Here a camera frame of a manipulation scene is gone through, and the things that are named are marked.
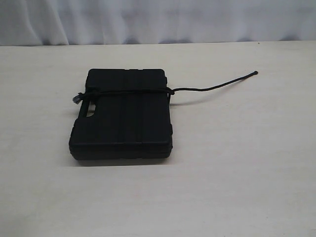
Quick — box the black plastic carry case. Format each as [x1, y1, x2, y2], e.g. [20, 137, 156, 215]
[69, 69, 172, 160]

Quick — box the black braided rope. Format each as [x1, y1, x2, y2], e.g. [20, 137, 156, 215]
[71, 71, 259, 104]

